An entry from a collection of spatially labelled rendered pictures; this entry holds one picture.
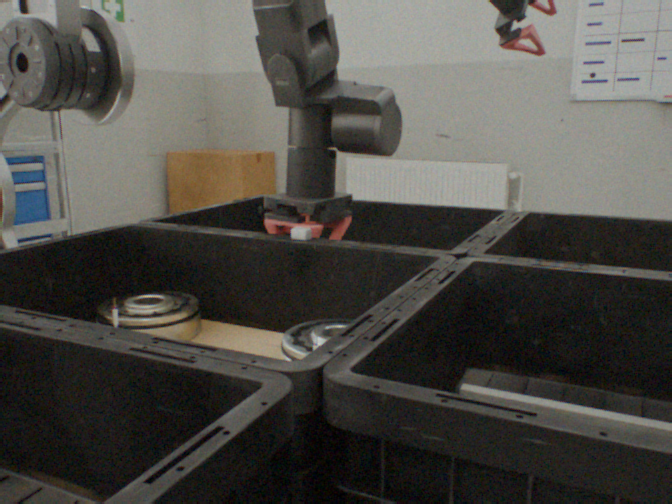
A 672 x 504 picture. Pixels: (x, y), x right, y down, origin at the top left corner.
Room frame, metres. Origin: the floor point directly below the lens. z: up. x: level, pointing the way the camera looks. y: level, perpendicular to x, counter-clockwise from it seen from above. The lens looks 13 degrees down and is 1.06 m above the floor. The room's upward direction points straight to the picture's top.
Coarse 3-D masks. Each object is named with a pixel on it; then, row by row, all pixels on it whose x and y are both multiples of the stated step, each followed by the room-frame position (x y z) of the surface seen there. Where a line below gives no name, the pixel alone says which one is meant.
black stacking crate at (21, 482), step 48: (0, 336) 0.36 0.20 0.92; (0, 384) 0.37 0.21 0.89; (48, 384) 0.35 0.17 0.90; (96, 384) 0.33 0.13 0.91; (144, 384) 0.32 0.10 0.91; (192, 384) 0.30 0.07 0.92; (0, 432) 0.37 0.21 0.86; (48, 432) 0.35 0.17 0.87; (96, 432) 0.33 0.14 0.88; (144, 432) 0.32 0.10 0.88; (192, 432) 0.30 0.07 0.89; (0, 480) 0.36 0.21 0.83; (48, 480) 0.35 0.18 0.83; (96, 480) 0.33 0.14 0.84
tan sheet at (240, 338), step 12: (204, 324) 0.65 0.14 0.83; (216, 324) 0.65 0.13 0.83; (228, 324) 0.65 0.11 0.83; (204, 336) 0.61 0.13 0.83; (216, 336) 0.61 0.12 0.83; (228, 336) 0.61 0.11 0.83; (240, 336) 0.61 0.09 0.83; (252, 336) 0.61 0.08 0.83; (264, 336) 0.61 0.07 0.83; (276, 336) 0.61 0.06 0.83; (228, 348) 0.58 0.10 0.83; (240, 348) 0.58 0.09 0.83; (252, 348) 0.58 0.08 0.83; (264, 348) 0.58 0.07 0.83; (276, 348) 0.58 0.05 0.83
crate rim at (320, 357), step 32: (128, 224) 0.72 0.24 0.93; (0, 256) 0.56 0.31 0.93; (384, 256) 0.57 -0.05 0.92; (416, 256) 0.56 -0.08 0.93; (448, 256) 0.55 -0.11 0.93; (416, 288) 0.45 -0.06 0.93; (32, 320) 0.37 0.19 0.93; (64, 320) 0.38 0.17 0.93; (192, 352) 0.32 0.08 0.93; (224, 352) 0.32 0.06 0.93; (320, 352) 0.32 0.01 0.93; (320, 384) 0.30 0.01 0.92
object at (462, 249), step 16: (208, 208) 0.84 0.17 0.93; (224, 208) 0.88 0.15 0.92; (416, 208) 0.87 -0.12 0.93; (432, 208) 0.86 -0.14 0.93; (448, 208) 0.85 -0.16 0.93; (464, 208) 0.84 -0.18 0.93; (480, 208) 0.84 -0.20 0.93; (160, 224) 0.72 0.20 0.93; (496, 224) 0.72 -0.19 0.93; (320, 240) 0.63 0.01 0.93; (336, 240) 0.62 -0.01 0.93; (480, 240) 0.63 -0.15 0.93; (464, 256) 0.57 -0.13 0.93
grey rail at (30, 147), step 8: (8, 144) 2.45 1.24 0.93; (16, 144) 2.48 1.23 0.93; (24, 144) 2.50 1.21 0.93; (32, 144) 2.53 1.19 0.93; (40, 144) 2.56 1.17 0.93; (48, 144) 2.59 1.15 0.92; (56, 144) 2.62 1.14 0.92; (8, 152) 2.44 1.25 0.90; (16, 152) 2.47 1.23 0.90; (24, 152) 2.50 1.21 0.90; (32, 152) 2.53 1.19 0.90; (40, 152) 2.56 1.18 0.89; (48, 152) 2.59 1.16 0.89; (56, 152) 2.62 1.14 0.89
